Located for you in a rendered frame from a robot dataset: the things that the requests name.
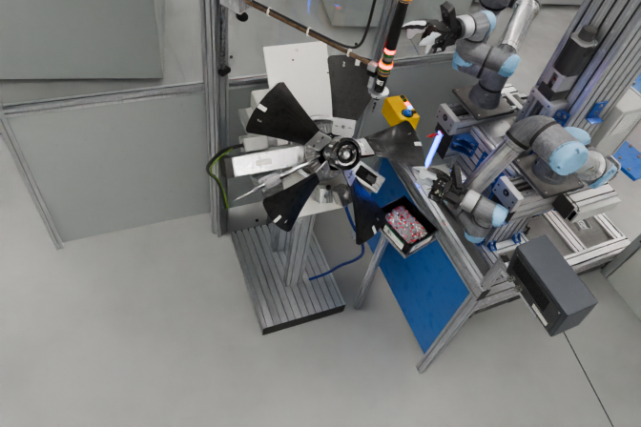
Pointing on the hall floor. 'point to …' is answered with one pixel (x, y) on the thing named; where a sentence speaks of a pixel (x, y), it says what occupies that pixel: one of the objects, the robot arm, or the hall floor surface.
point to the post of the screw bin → (371, 272)
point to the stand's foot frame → (253, 273)
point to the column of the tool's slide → (219, 113)
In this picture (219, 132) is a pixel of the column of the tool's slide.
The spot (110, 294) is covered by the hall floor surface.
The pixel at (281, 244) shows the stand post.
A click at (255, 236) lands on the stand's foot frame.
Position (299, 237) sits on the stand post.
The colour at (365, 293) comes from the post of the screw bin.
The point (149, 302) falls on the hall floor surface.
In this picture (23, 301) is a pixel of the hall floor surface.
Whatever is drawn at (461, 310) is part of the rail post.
